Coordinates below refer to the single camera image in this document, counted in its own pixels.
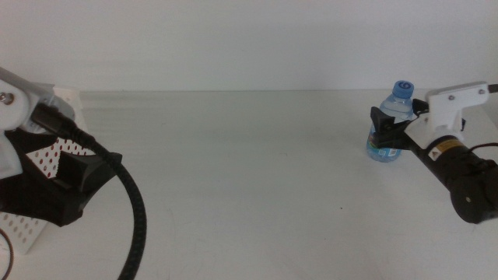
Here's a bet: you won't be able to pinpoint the clear water bottle blue cap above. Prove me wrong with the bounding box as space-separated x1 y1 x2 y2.
365 80 416 163

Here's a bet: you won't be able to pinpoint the white perforated plastic basket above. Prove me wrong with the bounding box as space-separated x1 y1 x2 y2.
0 87 92 256

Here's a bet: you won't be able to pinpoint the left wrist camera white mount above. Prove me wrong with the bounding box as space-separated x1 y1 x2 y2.
0 65 77 180

